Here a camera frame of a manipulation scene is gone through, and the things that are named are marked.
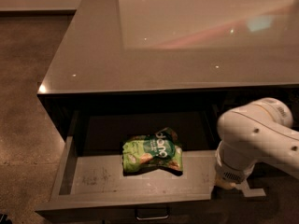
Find grey drawer cabinet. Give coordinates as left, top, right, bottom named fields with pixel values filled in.
left=38, top=0, right=299, bottom=136

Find green snack bag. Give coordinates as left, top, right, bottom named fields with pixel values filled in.
left=122, top=127, right=183, bottom=175

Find drawer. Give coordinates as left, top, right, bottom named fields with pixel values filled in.
left=35, top=110, right=267, bottom=224

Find dark object floor corner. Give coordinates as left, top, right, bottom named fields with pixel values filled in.
left=0, top=214, right=12, bottom=224

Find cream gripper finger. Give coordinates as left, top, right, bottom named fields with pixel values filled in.
left=215, top=176, right=236, bottom=190

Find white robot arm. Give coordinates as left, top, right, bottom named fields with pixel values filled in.
left=215, top=97, right=299, bottom=189

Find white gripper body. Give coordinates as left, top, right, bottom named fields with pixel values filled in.
left=215, top=141, right=256, bottom=184

